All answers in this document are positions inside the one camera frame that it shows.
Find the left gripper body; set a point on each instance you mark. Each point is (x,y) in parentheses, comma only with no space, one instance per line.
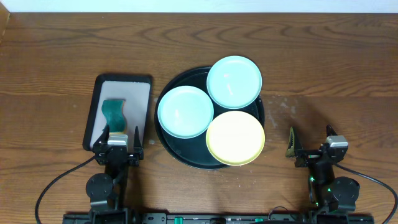
(100,156)

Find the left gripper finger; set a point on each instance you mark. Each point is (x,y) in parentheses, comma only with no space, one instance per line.
(137,146)
(103,138)

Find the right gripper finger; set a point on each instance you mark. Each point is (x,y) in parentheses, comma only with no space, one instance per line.
(330,131)
(294,145)

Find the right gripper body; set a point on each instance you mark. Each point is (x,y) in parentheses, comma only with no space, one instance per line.
(309,157)

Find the green yellow sponge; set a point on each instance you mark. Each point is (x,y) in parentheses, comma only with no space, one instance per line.
(113,113)

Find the yellow plate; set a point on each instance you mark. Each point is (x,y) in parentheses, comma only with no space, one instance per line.
(235,138)

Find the mint plate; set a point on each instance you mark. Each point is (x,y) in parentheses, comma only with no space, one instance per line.
(234,82)
(185,112)

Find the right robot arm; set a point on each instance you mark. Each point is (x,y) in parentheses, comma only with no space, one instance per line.
(334,196)

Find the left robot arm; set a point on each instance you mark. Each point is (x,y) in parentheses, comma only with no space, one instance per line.
(107,190)

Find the black round tray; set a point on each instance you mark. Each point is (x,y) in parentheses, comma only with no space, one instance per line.
(192,152)

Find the black rectangular tray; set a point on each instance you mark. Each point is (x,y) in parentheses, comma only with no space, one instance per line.
(134,90)

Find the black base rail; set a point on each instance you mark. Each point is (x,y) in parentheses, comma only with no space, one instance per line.
(162,218)

